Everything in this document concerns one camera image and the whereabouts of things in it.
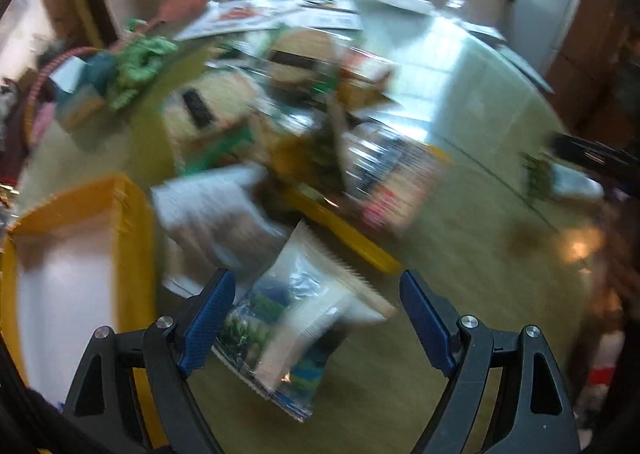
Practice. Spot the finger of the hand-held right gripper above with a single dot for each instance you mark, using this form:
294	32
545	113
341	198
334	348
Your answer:
570	144

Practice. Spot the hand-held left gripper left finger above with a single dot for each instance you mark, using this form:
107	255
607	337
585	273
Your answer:
209	321

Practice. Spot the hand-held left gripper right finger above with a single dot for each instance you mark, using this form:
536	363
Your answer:
425	324

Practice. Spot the small green snack packet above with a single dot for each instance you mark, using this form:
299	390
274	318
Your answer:
537	174

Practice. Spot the white green blue snack packet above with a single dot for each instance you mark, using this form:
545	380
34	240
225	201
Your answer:
300	314

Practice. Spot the yellow cardboard box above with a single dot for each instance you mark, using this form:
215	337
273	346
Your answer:
75	284

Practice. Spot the white grey snack packet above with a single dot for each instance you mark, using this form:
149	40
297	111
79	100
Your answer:
215	214

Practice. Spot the round glass turntable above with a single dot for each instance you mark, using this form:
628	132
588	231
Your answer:
475	84

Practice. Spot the yellow cardboard tray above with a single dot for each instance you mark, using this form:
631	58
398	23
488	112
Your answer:
350	234

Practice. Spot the blue red snack packet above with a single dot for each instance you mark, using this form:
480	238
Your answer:
395	174

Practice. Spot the round bread packet black label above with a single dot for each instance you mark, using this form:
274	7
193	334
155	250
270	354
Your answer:
207	109
300	54

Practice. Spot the red orange snack packet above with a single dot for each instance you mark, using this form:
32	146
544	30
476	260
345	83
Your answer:
365	74

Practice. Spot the teal tissue box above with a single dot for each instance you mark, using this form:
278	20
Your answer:
80	89

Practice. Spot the green cloth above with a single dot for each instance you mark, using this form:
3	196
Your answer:
140	64

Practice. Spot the pink striped hula hoop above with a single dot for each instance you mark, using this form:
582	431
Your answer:
47	77

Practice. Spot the white red printed poster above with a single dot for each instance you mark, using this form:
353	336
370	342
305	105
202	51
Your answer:
235	17

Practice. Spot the pink paddle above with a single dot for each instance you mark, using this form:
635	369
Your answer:
180	7

